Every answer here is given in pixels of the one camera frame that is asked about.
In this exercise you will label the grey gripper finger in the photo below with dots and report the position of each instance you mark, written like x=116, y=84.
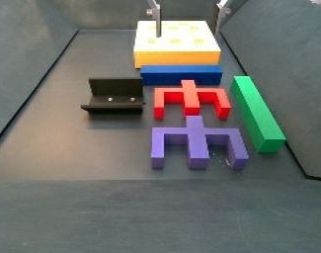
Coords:
x=155, y=12
x=223, y=9

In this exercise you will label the green rectangular bar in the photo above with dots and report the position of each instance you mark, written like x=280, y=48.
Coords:
x=263, y=127

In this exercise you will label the yellow slotted board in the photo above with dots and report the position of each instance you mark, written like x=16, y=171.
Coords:
x=187, y=43

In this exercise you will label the blue rectangular bar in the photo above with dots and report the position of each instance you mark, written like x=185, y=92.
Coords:
x=160, y=75

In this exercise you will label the red comb-shaped block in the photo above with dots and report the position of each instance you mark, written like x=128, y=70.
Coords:
x=192, y=96

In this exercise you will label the purple comb-shaped block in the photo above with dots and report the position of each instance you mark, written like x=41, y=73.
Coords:
x=199, y=138

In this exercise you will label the black angle bracket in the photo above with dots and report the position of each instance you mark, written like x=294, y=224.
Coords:
x=116, y=95

